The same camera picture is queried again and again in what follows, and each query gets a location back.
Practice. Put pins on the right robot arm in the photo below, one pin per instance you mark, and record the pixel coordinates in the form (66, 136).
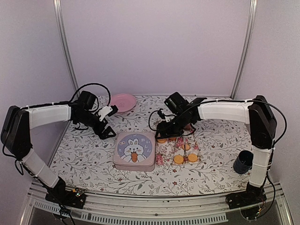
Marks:
(208, 146)

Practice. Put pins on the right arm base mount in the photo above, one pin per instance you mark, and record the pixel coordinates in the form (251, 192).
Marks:
(242, 199)

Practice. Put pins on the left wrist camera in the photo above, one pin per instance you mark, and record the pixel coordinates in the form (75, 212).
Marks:
(107, 111)

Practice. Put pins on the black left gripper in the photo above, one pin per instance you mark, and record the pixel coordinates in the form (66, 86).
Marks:
(103, 135)

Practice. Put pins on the silver tin lid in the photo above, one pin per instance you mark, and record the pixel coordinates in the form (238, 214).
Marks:
(135, 148)

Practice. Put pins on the right aluminium frame post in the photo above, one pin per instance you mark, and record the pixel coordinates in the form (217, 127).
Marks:
(245, 49)

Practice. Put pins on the floral cookie tray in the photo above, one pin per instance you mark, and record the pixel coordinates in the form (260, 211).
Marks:
(164, 148)

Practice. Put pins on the pink divided cookie tin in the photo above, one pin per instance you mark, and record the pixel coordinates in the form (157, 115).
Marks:
(135, 167)

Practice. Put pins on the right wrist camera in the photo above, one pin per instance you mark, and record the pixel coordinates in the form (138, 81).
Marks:
(164, 116)

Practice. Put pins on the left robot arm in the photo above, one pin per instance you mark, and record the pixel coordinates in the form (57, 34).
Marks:
(27, 132)

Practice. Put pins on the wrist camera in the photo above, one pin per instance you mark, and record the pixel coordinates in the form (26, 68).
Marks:
(107, 111)
(164, 116)

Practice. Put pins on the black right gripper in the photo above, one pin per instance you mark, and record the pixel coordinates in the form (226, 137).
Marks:
(165, 132)

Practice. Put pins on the aluminium frame post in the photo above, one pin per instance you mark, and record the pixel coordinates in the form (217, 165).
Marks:
(64, 42)
(245, 49)

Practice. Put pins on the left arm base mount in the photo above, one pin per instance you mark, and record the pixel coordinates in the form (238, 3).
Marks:
(66, 198)

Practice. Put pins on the left aluminium frame post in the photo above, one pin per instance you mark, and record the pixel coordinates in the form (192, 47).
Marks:
(64, 42)

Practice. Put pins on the pink plate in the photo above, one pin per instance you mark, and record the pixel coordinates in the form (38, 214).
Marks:
(124, 102)

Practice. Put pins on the metal tongs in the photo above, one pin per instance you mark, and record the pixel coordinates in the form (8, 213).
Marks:
(181, 147)

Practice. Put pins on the front aluminium rail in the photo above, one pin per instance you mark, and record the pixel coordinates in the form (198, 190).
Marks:
(115, 209)

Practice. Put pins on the dark blue mug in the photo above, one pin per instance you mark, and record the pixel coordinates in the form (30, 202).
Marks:
(243, 162)

